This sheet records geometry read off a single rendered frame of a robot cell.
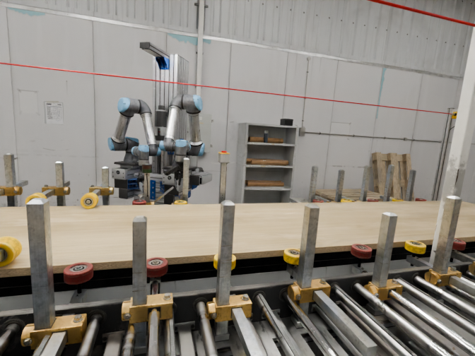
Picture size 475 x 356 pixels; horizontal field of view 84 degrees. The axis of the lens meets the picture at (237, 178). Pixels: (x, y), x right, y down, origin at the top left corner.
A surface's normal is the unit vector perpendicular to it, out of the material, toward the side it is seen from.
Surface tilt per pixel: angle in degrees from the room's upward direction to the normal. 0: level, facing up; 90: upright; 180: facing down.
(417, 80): 90
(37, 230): 90
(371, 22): 90
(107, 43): 90
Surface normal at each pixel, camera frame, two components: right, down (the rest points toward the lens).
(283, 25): 0.27, 0.17
